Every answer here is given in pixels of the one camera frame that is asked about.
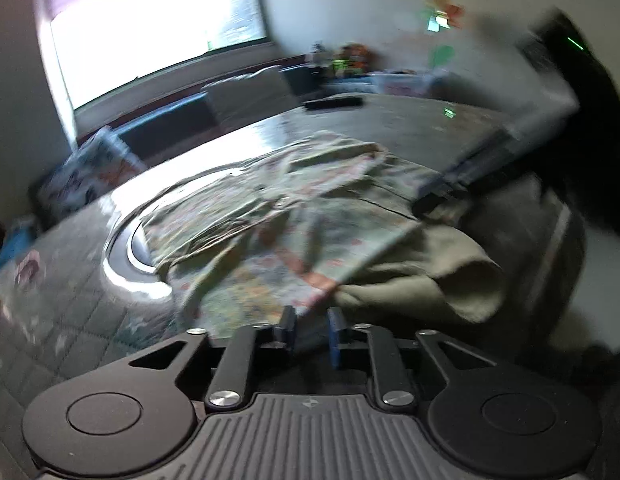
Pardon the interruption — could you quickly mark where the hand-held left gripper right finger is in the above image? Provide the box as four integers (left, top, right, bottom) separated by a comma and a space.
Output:
328, 307, 471, 407

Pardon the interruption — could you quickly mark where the round glass turntable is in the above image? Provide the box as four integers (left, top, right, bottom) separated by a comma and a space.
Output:
104, 160, 301, 304

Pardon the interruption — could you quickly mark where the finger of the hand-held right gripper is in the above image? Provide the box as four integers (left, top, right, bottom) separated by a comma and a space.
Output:
415, 95, 583, 211

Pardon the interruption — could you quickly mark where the black remote control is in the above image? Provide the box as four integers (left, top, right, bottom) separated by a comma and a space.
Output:
304, 97, 364, 110

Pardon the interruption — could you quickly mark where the colourful pinwheel toy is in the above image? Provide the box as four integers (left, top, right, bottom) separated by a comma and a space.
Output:
422, 0, 466, 68

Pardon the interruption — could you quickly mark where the butterfly print pillow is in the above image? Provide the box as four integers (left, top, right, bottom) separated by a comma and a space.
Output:
39, 127, 147, 222

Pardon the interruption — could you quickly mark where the brown plush toy green vest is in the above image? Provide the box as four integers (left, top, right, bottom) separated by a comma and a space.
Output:
332, 46, 355, 77

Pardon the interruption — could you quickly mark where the pink hair clip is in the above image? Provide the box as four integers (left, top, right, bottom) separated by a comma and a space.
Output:
16, 254, 45, 287

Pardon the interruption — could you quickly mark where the blue cloth bundle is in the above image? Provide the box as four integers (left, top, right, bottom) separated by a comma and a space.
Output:
4, 217, 38, 248

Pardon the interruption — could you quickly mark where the white pillow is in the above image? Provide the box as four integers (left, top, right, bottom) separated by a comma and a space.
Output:
204, 66, 297, 122

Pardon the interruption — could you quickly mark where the pastel patterned garment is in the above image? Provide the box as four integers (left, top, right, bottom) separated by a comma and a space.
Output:
140, 130, 508, 342

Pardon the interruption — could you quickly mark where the clear plastic storage box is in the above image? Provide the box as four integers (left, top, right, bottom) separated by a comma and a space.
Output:
372, 71, 453, 100

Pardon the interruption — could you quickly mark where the orange fox plush toy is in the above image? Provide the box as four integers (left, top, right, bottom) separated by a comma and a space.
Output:
352, 46, 373, 77

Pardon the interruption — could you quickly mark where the green framed window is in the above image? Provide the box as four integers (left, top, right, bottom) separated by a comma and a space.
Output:
45, 0, 269, 111

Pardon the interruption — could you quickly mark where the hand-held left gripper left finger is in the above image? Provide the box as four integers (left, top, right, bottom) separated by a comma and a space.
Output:
125, 305, 297, 408

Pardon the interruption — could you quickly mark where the dark teal sofa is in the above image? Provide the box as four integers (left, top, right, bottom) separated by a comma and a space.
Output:
30, 62, 341, 221

